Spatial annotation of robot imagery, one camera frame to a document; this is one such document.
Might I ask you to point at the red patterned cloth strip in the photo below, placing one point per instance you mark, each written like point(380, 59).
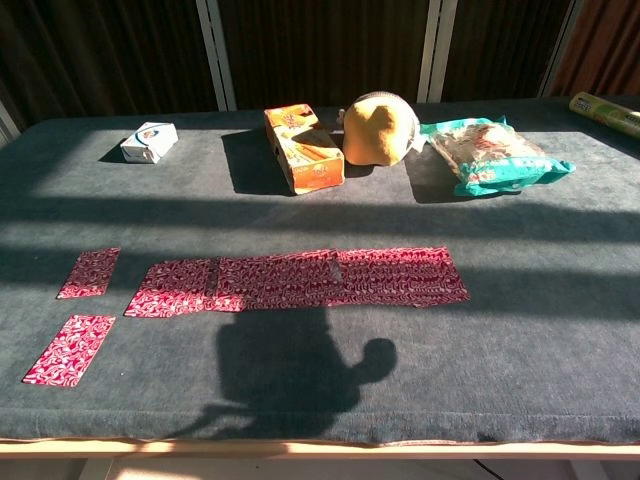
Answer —
point(300, 280)

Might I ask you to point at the single red card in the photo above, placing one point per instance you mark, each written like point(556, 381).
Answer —
point(70, 350)
point(90, 272)

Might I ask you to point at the orange snack box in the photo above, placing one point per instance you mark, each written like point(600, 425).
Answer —
point(305, 150)

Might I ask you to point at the teal snack bag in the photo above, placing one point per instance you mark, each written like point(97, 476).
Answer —
point(495, 155)

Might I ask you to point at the small white blue box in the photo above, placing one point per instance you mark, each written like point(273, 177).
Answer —
point(150, 142)

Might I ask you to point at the dark blue table cloth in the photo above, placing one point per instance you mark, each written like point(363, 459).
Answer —
point(500, 350)

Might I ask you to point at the green white wrap roll box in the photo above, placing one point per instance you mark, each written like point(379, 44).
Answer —
point(607, 112)

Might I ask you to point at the red-brown curtain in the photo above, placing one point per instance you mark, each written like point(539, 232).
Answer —
point(610, 40)

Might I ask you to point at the white window frame post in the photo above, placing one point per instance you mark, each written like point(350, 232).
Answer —
point(560, 50)
point(436, 50)
point(216, 55)
point(7, 125)

